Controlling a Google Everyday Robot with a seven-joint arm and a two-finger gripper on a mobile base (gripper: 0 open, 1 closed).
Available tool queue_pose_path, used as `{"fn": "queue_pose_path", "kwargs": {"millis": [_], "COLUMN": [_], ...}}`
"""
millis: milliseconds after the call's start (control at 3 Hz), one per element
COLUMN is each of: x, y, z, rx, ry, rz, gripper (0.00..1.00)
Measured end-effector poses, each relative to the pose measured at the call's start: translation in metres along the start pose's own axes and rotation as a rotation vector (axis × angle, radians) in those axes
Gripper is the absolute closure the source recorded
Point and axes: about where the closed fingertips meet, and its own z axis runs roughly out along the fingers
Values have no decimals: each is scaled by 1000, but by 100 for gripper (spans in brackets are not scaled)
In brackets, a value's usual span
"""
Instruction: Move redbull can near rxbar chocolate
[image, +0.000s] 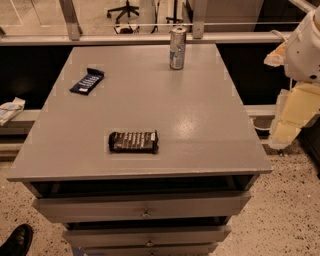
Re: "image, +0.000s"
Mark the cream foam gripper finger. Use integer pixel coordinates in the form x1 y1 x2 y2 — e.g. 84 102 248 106
264 41 287 67
268 82 320 150

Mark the silver redbull can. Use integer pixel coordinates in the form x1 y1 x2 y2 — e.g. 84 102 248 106
170 26 186 70

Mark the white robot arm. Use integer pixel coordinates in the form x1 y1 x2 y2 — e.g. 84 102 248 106
264 6 320 150

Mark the black rxbar chocolate bar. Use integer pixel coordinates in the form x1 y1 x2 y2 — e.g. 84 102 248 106
108 131 158 154

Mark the grey top drawer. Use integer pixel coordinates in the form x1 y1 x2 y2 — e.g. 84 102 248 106
33 191 251 223

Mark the grey drawer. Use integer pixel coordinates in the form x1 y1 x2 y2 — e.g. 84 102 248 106
33 191 251 223
85 243 217 256
63 226 231 248

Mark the black office chair base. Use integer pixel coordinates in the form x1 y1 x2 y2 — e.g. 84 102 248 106
106 0 139 24

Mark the grey middle drawer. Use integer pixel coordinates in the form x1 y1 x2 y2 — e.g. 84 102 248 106
63 226 231 248

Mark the blue snack bar wrapper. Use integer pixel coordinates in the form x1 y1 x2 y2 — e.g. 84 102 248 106
70 68 104 95

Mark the grey bottom drawer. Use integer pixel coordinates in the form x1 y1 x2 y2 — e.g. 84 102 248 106
85 243 217 256

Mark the white folded cloth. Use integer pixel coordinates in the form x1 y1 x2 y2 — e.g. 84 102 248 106
0 97 25 126

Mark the black shoe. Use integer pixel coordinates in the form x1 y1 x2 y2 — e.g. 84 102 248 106
0 224 33 256

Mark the white cable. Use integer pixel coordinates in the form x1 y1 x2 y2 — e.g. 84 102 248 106
251 117 274 132

